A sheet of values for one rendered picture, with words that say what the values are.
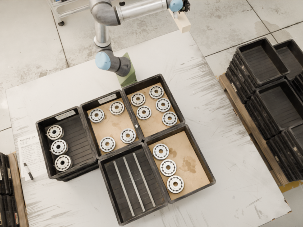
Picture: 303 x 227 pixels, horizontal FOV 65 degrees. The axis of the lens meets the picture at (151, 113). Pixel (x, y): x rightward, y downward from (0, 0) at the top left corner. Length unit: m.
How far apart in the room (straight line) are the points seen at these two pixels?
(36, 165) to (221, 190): 1.28
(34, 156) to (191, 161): 1.11
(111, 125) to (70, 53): 1.64
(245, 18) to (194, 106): 1.83
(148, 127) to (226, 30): 1.93
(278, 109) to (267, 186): 0.83
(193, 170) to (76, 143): 0.78
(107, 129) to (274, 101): 1.51
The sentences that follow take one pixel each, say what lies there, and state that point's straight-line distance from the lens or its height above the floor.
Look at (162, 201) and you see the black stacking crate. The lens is 1.52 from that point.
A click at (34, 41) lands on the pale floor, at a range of 3.40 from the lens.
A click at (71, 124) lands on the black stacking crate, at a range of 1.72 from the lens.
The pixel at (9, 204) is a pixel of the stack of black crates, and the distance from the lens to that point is 2.45.
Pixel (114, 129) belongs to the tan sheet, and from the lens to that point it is 1.62.
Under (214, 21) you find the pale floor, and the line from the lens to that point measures 3.25.
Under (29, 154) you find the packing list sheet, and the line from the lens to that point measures 1.93.
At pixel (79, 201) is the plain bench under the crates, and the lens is 1.73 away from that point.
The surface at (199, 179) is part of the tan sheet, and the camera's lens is 1.54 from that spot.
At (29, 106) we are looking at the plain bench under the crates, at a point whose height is 0.70.
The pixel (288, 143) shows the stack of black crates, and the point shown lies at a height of 0.48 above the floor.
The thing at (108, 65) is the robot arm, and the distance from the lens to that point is 1.68.
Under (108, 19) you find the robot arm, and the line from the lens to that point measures 1.35.
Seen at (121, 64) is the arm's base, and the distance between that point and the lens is 1.75.
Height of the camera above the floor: 2.35
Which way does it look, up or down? 68 degrees down
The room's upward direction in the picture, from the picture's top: 6 degrees counter-clockwise
